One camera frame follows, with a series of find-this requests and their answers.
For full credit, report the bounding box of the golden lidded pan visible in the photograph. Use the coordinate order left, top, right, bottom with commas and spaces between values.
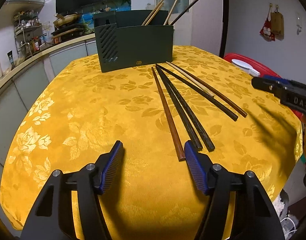
53, 11, 82, 28

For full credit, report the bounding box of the dark textured chopstick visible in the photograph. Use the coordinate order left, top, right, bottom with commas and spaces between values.
155, 64, 203, 152
158, 66, 216, 153

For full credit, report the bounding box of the reddish brown chopstick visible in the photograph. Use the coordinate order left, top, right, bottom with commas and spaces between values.
151, 66, 187, 162

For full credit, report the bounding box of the black pepper grinder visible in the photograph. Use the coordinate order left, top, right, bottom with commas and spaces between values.
6, 51, 16, 69

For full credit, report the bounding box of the brown hanging bag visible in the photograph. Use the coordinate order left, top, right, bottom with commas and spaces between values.
270, 9, 285, 40

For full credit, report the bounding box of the black induction cooker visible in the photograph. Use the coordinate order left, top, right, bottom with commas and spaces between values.
51, 25, 83, 39

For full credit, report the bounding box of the yellow floral tablecloth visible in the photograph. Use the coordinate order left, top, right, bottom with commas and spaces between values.
0, 45, 303, 240

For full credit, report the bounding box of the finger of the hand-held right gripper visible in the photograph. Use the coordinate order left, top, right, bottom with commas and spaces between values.
264, 75, 293, 87
252, 77, 285, 97

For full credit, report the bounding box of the white plastic cup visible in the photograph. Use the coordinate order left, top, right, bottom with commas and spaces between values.
231, 59, 260, 77

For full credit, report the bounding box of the dark green utensil holder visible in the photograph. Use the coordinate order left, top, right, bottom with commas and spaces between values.
93, 10, 174, 73

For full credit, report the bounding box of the red plastic stool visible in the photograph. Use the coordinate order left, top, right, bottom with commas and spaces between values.
223, 53, 281, 79

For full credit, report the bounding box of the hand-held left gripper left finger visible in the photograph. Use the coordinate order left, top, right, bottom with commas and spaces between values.
20, 141, 125, 240

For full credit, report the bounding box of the red floral hanging bag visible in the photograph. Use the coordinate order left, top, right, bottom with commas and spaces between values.
259, 12, 276, 42

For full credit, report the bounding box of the light bamboo chopstick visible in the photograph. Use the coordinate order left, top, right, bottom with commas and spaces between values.
166, 61, 215, 98
142, 0, 171, 26
145, 2, 166, 26
164, 0, 182, 26

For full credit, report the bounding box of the dark smooth chopstick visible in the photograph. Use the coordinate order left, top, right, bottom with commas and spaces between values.
160, 65, 239, 122
170, 0, 201, 26

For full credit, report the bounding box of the white cable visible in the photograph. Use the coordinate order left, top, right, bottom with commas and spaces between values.
280, 215, 299, 240

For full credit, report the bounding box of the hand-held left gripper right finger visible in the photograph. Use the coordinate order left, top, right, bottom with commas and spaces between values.
184, 140, 285, 240

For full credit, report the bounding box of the blue printed backsplash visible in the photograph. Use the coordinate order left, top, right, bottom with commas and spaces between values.
80, 0, 132, 28

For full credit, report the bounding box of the brown wooden chopstick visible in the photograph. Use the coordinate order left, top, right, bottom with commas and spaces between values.
171, 63, 248, 118

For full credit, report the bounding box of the metal spice rack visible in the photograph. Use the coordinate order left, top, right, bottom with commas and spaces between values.
13, 10, 47, 55

